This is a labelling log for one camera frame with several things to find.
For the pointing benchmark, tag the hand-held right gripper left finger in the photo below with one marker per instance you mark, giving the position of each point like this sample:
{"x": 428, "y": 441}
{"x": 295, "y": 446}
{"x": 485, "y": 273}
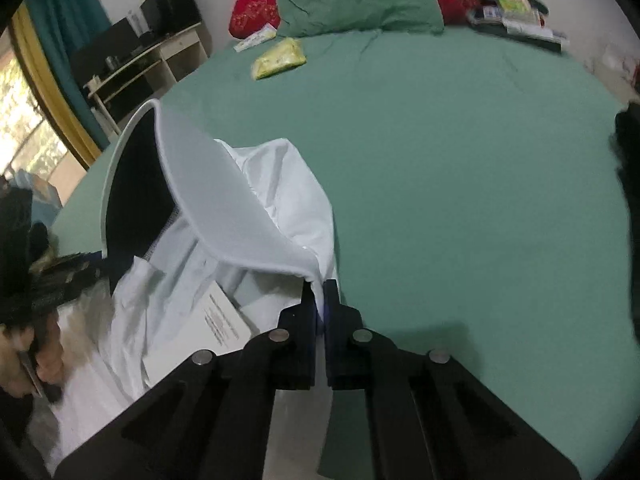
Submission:
{"x": 310, "y": 320}

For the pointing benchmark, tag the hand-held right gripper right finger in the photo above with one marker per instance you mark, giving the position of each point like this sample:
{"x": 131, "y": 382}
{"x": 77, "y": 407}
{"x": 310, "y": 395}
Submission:
{"x": 331, "y": 320}

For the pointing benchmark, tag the white shirt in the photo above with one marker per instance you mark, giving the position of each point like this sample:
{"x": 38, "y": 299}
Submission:
{"x": 285, "y": 200}

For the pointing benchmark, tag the person's left hand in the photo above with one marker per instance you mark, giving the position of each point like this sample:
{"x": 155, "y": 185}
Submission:
{"x": 47, "y": 360}

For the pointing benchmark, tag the light blue cloth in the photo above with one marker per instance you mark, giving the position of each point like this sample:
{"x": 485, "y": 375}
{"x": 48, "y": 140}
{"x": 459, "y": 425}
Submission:
{"x": 37, "y": 187}

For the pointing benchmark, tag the white printed card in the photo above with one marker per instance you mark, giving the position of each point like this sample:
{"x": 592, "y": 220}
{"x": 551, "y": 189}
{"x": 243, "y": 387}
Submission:
{"x": 210, "y": 330}

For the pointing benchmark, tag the yellow framed window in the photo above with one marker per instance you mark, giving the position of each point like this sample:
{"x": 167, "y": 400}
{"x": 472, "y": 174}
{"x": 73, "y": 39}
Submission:
{"x": 30, "y": 110}

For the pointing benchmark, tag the green bed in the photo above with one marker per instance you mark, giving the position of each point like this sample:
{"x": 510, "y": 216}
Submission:
{"x": 450, "y": 185}

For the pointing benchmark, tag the cream wooden desk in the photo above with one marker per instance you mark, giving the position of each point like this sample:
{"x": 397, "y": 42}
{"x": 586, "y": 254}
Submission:
{"x": 145, "y": 67}

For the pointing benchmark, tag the black monitor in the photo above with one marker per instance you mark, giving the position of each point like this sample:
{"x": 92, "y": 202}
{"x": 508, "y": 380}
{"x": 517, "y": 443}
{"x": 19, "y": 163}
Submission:
{"x": 102, "y": 47}

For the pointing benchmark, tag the teal curtain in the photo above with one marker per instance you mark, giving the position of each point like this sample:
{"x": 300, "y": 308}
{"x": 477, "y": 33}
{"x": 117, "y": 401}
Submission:
{"x": 70, "y": 35}

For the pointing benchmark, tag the yellow sponge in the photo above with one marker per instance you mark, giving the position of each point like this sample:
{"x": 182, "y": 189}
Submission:
{"x": 279, "y": 58}

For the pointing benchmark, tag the white tube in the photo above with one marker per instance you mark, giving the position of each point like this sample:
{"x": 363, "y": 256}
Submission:
{"x": 255, "y": 37}

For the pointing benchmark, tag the black speaker box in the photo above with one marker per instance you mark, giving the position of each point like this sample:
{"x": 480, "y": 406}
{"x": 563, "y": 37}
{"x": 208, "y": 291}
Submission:
{"x": 172, "y": 2}

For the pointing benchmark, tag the black cloth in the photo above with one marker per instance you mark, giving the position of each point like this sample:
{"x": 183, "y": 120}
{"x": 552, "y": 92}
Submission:
{"x": 629, "y": 200}

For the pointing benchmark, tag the pile of books and packets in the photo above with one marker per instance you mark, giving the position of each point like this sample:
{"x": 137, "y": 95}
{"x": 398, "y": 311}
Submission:
{"x": 515, "y": 10}

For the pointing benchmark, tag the white plastic bag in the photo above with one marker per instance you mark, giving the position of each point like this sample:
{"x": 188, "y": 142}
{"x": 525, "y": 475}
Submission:
{"x": 622, "y": 67}

